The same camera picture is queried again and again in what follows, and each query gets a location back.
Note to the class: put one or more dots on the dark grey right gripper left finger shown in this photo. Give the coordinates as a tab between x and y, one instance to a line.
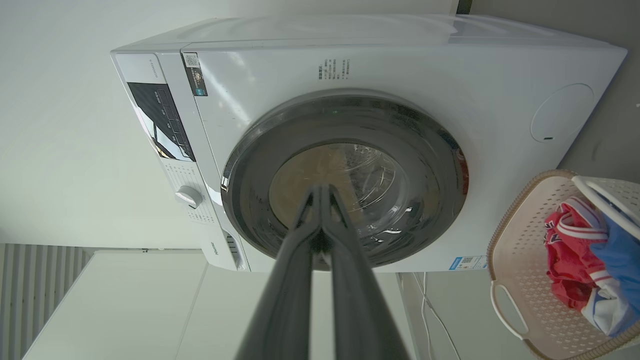
287	300

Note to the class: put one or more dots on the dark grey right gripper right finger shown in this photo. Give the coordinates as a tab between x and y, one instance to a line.
357	300

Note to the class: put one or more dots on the glass washer door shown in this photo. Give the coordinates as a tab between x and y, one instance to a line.
425	165

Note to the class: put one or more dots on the white front-load washing machine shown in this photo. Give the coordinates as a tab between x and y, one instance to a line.
500	100

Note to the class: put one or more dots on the blue energy label sticker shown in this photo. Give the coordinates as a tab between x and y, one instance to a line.
467	263

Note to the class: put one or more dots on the white round control knob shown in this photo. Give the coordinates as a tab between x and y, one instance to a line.
189	196

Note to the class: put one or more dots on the white cabinet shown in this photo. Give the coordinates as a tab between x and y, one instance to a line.
125	310

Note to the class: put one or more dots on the beige perforated laundry basket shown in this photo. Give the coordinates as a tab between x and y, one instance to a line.
525	280

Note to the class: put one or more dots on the red jersey garment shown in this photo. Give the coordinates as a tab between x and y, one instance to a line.
567	260

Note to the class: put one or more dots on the black glossy display panel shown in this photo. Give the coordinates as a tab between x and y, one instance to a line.
160	120

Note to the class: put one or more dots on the black label sticker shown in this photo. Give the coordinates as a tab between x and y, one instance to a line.
195	75

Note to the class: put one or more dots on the white garment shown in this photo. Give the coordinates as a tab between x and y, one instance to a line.
610	307

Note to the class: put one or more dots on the white ribbed radiator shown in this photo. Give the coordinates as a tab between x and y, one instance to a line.
30	290

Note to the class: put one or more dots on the blue garment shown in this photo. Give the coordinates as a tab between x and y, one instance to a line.
622	255

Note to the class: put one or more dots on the round white filter cover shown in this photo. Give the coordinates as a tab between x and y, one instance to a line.
562	112

